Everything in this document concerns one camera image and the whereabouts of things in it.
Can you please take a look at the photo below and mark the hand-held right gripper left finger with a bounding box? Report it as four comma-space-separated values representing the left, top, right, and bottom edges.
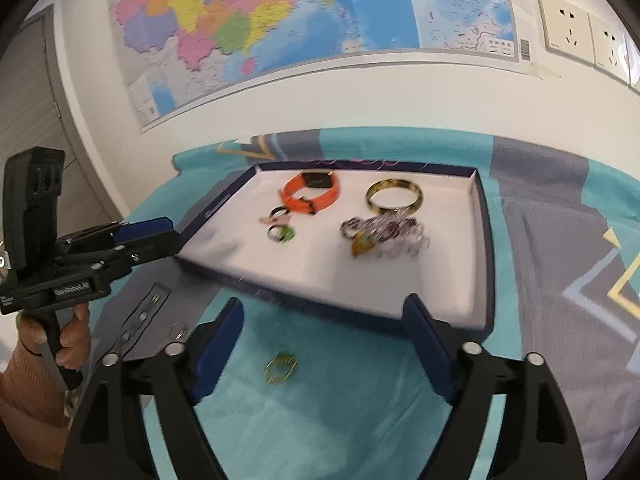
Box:
64, 297, 246, 480

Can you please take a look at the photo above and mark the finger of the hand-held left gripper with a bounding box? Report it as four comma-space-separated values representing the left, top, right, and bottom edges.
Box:
86, 231, 182, 279
64, 216, 174, 252

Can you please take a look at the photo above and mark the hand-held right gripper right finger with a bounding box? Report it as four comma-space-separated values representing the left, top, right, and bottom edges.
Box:
402, 293, 587, 480

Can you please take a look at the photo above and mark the gold ring with green stone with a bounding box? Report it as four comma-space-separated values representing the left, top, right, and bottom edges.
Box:
263, 353, 299, 386

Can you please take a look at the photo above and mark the clear bead bracelet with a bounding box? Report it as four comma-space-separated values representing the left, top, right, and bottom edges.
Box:
372, 215, 432, 259

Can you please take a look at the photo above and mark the yellow green ring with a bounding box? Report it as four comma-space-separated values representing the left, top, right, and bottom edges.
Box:
350, 232, 377, 258

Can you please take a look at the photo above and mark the dark blue jewelry box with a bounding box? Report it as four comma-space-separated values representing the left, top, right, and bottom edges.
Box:
175, 160, 497, 343

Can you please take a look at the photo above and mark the purple bead bracelet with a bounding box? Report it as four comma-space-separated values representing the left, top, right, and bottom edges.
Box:
340, 216, 423, 241

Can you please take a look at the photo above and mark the person's left hand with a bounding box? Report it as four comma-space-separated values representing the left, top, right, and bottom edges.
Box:
15, 304, 93, 368

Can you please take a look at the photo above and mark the grey door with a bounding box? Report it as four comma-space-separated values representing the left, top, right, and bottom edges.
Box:
0, 5, 128, 231

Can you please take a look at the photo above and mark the teal grey printed tablecloth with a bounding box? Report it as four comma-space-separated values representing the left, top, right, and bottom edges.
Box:
90, 127, 640, 480

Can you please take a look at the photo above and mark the orange smartwatch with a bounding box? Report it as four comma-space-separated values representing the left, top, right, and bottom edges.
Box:
277, 170, 342, 216

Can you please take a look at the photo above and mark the yellow brown bangle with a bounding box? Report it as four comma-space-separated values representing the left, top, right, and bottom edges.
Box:
366, 178, 425, 214

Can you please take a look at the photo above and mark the wall map poster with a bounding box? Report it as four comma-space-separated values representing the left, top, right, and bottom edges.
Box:
105, 0, 521, 135

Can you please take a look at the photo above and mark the white wall socket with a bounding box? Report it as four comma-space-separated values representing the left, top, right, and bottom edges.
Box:
625, 35, 640, 88
537, 0, 596, 67
589, 12, 630, 81

